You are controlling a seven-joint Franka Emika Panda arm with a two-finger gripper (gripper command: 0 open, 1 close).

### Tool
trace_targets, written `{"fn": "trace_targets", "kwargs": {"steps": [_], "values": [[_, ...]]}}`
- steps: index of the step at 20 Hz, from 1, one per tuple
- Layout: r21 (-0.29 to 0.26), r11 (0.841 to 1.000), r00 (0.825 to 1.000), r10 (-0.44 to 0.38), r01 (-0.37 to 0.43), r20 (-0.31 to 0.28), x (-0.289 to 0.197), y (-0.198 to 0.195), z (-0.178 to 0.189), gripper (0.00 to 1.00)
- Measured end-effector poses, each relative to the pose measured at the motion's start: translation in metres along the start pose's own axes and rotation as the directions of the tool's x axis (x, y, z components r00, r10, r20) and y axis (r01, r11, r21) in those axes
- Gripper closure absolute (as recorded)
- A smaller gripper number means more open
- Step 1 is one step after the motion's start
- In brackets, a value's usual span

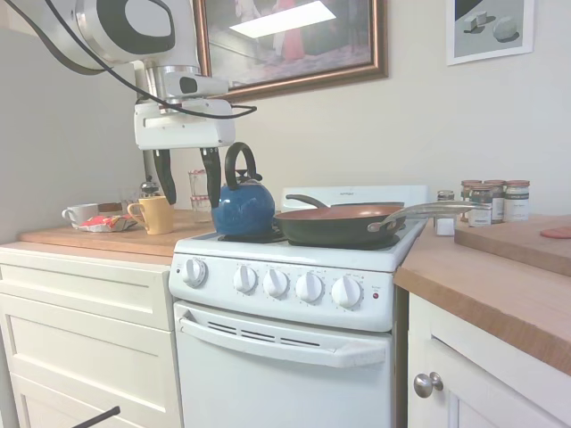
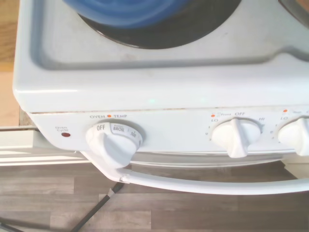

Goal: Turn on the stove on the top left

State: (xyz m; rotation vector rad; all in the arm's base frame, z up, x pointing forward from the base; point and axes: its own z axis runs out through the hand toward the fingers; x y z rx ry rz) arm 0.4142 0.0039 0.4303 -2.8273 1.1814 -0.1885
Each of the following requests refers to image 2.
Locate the white electric stove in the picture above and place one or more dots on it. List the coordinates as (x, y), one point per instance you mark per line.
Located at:
(144, 91)

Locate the white burner knob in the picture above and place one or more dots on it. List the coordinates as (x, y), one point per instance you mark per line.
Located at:
(294, 135)
(236, 137)

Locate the black coil burner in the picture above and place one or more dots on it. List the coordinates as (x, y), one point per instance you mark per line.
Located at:
(169, 36)

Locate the white oven temperature knob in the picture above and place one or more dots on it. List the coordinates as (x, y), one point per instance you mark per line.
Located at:
(111, 145)

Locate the red oven indicator light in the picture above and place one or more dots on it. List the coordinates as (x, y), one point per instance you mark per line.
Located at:
(66, 134)

